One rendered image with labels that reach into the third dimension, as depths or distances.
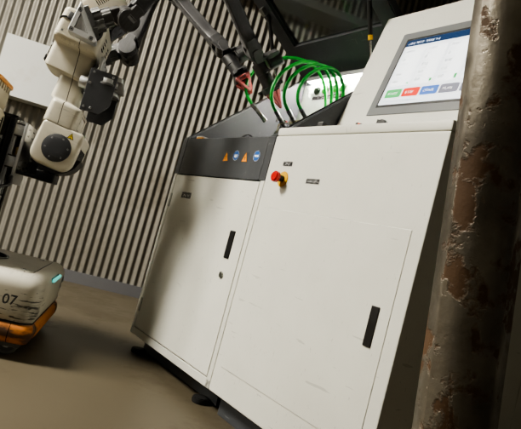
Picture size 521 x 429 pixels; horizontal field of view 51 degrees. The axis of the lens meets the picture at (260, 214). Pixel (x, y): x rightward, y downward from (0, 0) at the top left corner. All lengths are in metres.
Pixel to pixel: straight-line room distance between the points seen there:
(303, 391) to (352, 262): 0.37
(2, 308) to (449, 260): 1.84
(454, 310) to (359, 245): 1.26
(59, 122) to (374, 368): 1.42
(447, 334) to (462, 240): 0.03
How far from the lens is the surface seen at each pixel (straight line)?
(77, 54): 2.24
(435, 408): 0.21
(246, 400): 1.73
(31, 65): 4.05
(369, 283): 1.40
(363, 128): 1.58
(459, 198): 0.20
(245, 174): 1.96
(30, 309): 1.98
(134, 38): 2.51
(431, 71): 1.91
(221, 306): 1.89
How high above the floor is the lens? 0.56
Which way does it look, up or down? 4 degrees up
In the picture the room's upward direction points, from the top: 15 degrees clockwise
